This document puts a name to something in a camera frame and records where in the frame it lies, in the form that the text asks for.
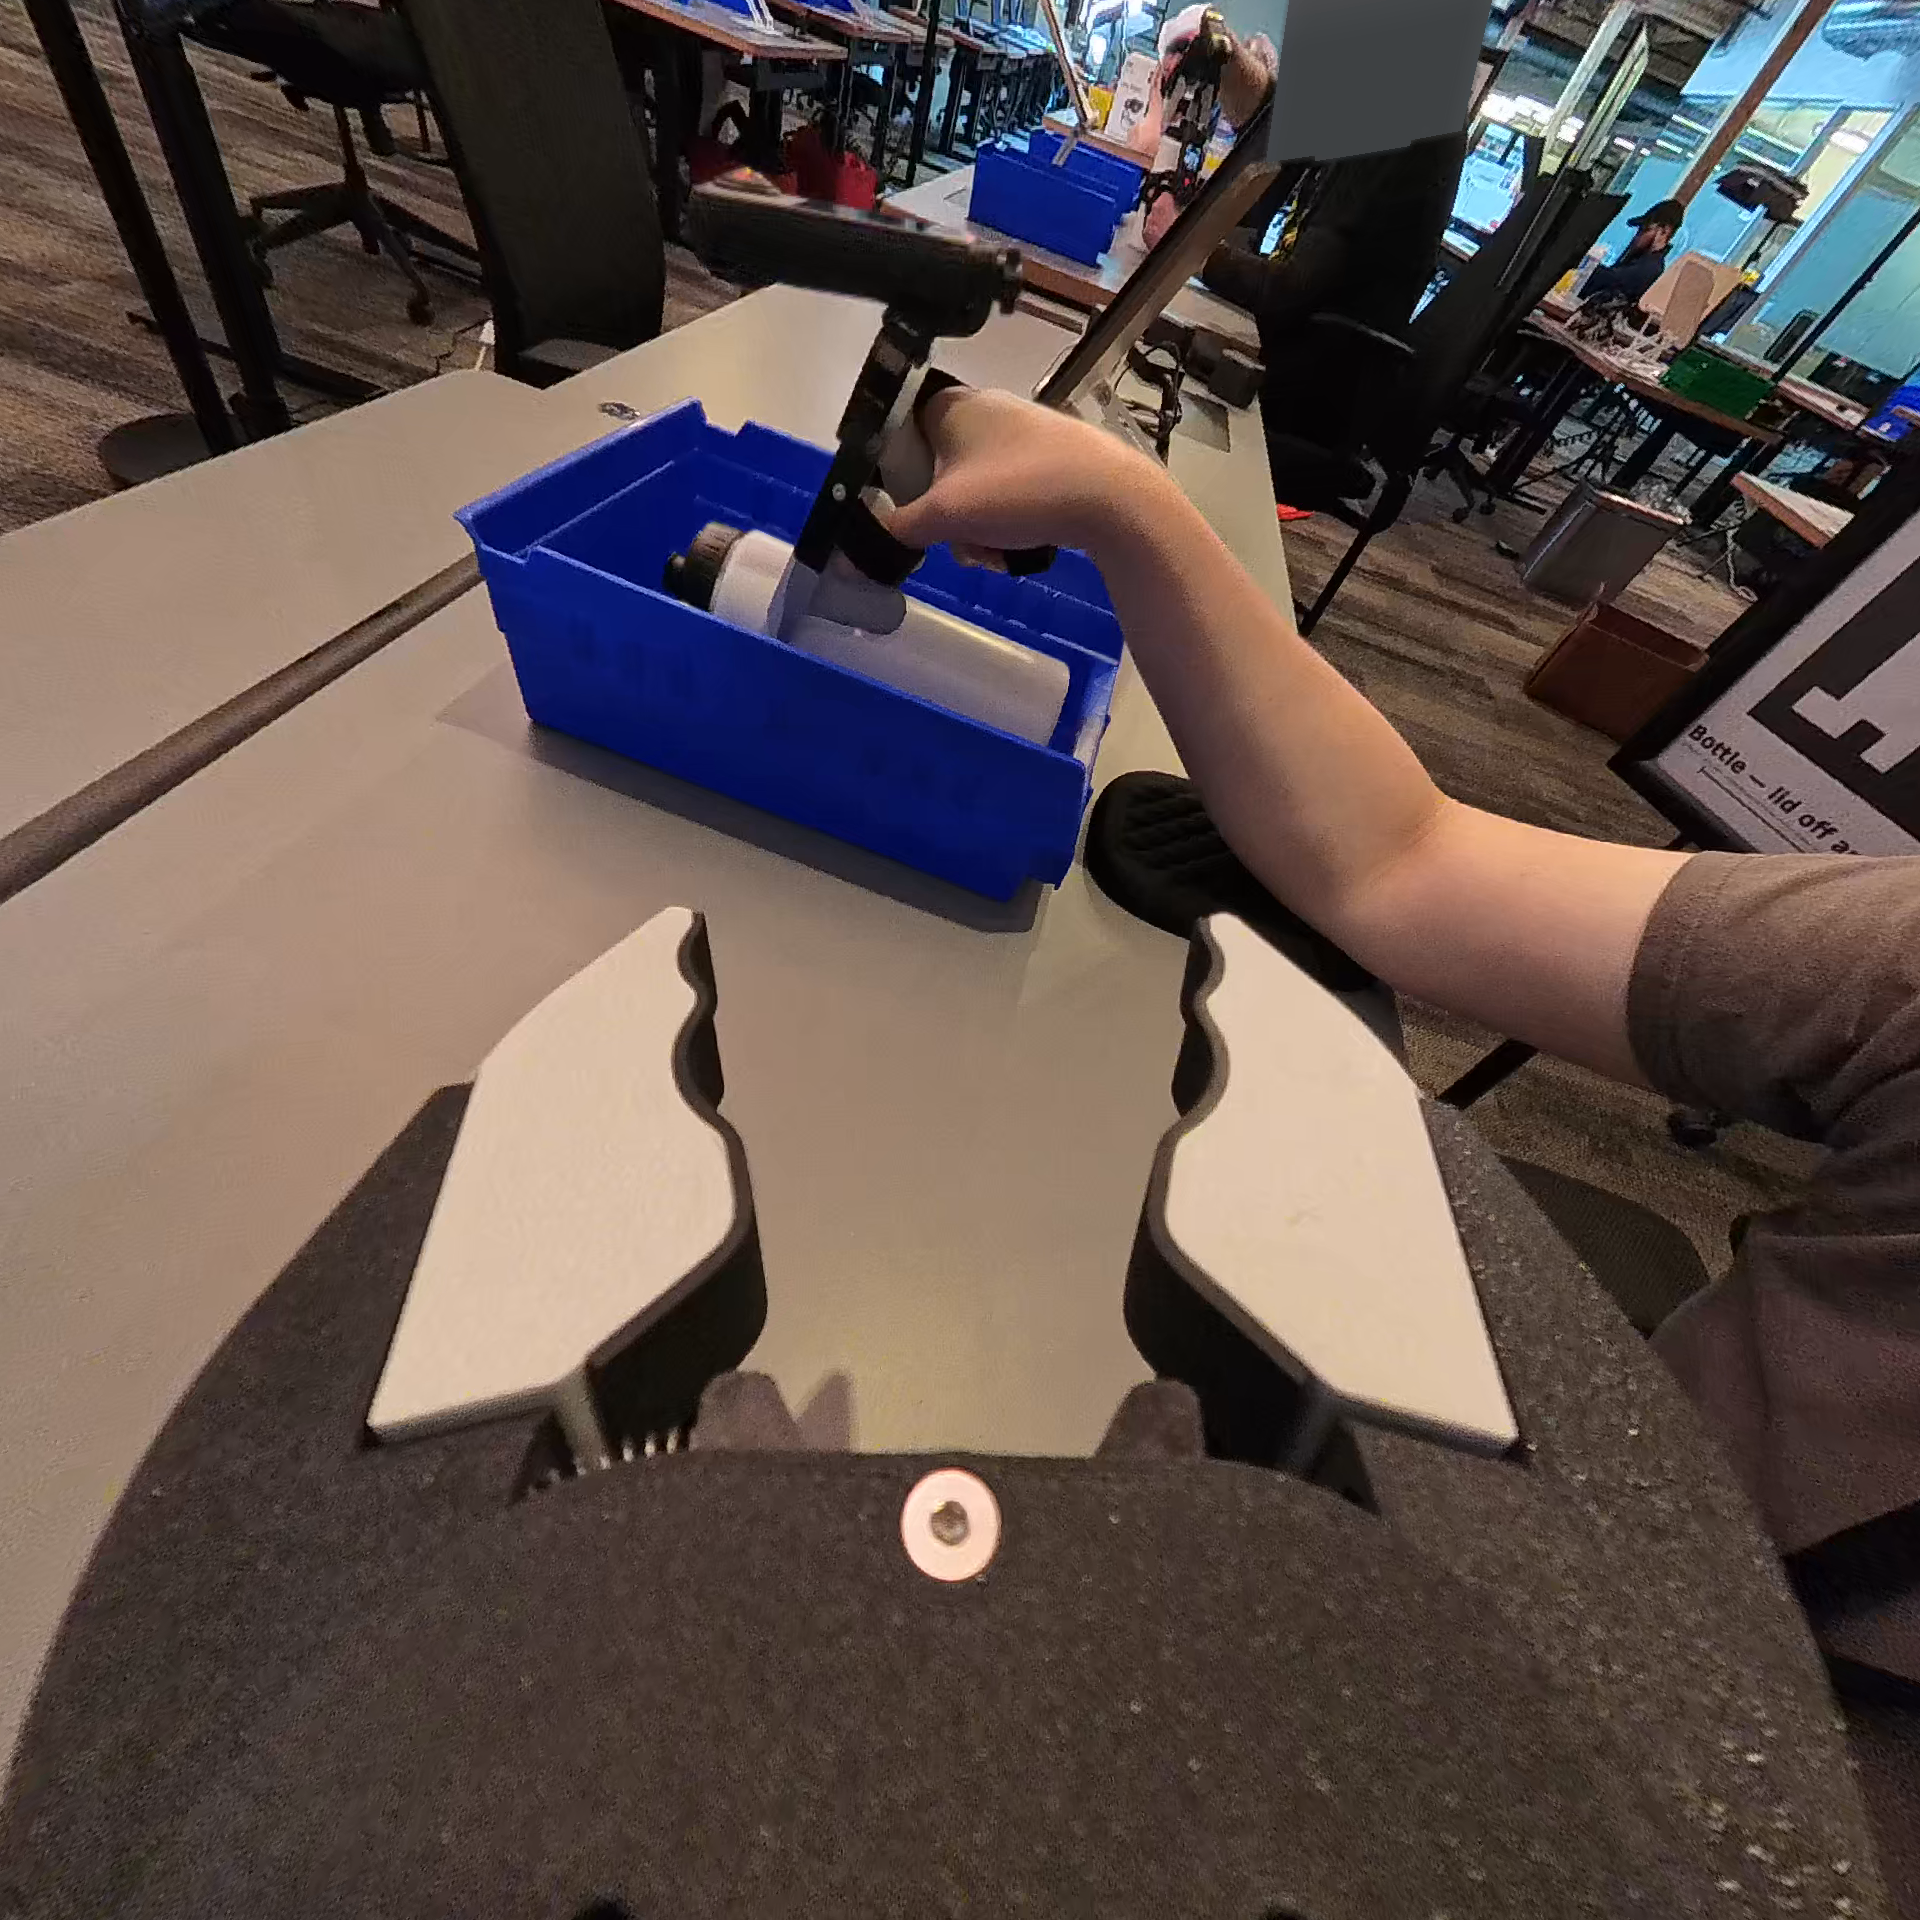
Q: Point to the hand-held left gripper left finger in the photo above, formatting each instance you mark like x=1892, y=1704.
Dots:
x=571, y=1200

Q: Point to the black high-back chair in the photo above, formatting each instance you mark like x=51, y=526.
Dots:
x=555, y=181

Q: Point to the wooden work table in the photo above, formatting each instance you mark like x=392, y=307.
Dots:
x=1635, y=373

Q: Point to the black metal table frame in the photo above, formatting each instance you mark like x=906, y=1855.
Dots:
x=181, y=225

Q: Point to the person's grey shirt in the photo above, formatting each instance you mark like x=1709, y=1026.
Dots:
x=1801, y=1050

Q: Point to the person's right forearm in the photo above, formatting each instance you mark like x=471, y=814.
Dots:
x=1351, y=810

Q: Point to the grey storage bin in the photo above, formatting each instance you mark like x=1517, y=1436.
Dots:
x=1598, y=549

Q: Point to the document stand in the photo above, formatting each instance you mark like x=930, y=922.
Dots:
x=1154, y=284

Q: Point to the white plastic bottle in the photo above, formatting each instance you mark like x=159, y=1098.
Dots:
x=975, y=660

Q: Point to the black bottle lid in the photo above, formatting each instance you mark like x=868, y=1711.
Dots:
x=690, y=572

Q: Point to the blue plastic bin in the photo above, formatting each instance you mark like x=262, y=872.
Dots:
x=750, y=750
x=1051, y=210

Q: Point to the person's right hand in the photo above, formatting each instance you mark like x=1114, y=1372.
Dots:
x=1035, y=480

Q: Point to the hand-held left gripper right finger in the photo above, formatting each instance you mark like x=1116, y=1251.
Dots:
x=1320, y=1215

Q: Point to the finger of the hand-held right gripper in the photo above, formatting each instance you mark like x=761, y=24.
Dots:
x=841, y=601

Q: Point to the black framed poster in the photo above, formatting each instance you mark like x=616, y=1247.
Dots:
x=1844, y=720

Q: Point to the brown cardboard box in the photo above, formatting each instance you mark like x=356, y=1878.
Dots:
x=1605, y=674

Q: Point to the red storage box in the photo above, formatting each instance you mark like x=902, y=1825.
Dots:
x=721, y=158
x=832, y=164

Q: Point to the dark office chair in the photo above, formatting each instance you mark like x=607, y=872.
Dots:
x=330, y=60

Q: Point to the green crate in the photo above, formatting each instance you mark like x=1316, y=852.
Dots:
x=1718, y=383

